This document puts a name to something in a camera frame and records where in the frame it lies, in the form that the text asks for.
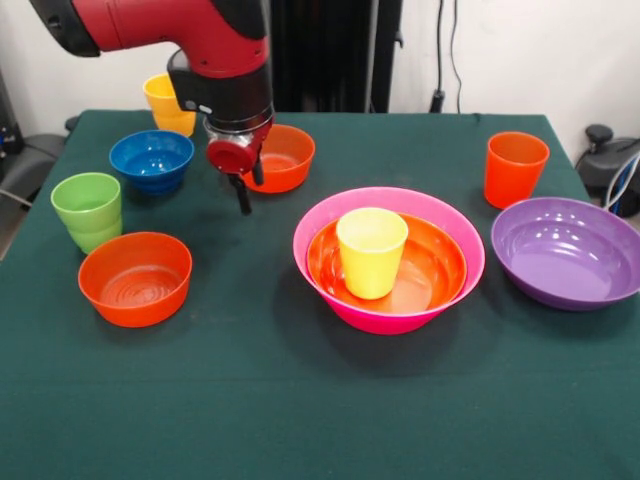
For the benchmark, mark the yellow plastic cup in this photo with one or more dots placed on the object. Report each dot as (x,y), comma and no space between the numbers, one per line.
(370,265)
(162,107)

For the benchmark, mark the small orange plastic bowl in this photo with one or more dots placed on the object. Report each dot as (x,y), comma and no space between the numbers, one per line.
(135,300)
(290,165)

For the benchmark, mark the black column stand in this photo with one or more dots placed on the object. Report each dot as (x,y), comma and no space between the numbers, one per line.
(330,50)

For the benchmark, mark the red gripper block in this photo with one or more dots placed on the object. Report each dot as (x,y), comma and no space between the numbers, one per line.
(231,155)

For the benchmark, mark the green plastic cup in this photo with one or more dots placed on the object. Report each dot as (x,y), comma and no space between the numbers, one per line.
(90,220)

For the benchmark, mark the purple plastic bowl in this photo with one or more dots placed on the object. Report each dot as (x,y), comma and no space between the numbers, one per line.
(565,270)

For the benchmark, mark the large orange plastic bowl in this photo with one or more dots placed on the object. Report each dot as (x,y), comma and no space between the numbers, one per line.
(430,280)

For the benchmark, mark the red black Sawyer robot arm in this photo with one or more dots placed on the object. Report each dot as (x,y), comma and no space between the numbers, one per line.
(215,45)

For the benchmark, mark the black chair base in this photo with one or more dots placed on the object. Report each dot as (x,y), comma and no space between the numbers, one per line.
(605,150)
(35,155)

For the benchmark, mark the orange plastic cup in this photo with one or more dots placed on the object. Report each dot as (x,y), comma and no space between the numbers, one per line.
(515,175)

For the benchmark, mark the dark green table cloth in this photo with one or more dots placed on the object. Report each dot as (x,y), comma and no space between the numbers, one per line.
(300,400)

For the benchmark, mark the blue plastic bowl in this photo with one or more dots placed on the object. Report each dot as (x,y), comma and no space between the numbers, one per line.
(151,165)

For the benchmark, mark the large pink plastic bowl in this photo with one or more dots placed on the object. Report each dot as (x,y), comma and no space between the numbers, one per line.
(390,322)

